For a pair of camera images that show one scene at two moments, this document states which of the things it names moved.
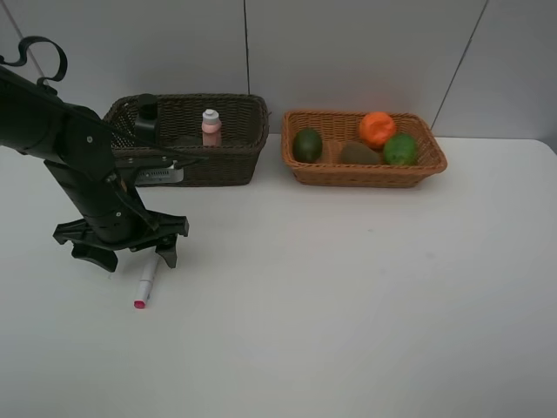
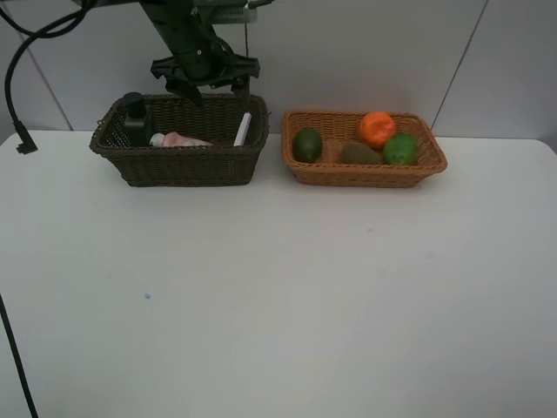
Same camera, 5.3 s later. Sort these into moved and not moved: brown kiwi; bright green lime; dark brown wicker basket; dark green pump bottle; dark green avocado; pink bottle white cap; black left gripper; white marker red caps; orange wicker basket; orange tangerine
Moved: white marker red caps; black left gripper; pink bottle white cap; dark green pump bottle
Not moved: bright green lime; dark brown wicker basket; brown kiwi; orange wicker basket; dark green avocado; orange tangerine
